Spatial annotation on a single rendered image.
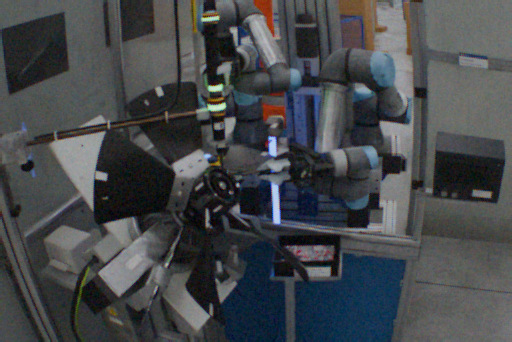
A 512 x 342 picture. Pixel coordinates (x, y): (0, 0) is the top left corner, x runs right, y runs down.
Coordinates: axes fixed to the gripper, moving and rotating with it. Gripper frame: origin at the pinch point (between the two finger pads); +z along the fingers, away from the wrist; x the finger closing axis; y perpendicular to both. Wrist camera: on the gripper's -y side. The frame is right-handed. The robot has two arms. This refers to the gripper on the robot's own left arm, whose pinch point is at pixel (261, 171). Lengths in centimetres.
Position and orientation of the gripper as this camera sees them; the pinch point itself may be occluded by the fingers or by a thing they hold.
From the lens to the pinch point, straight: 144.0
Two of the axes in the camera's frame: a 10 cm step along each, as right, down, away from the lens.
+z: -9.7, 1.5, -1.8
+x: 0.4, 8.7, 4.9
